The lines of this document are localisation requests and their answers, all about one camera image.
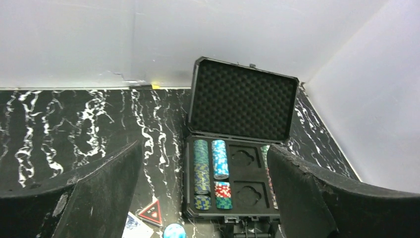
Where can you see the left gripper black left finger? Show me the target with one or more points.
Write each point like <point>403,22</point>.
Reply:
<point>91,201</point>

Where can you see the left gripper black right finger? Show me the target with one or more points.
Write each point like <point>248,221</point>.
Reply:
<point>315,202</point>

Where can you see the blue playing card deck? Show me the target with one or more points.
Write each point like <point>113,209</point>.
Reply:
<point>135,228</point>

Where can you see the red triangle warning card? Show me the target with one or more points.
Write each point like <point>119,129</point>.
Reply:
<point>151,214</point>

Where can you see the green and orange chip row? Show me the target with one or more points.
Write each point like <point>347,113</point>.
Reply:
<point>264,150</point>

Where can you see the blue small blind button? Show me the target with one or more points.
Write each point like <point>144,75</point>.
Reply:
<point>174,231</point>

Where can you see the red and green chip stack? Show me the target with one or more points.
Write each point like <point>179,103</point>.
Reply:
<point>223,195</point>

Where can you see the light blue chip stack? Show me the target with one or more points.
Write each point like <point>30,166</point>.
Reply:
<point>219,158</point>

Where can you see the green-yellow chip stack row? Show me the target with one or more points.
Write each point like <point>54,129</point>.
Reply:
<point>202,200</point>

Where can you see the black poker chip case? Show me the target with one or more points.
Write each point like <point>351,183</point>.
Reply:
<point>247,108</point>

